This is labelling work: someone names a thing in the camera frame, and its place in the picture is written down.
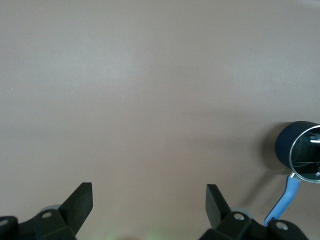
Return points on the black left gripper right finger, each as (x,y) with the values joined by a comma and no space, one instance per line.
(213,202)

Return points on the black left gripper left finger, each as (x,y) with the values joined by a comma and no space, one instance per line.
(80,200)

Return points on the glass lid with blue knob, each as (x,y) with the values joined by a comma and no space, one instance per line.
(306,155)

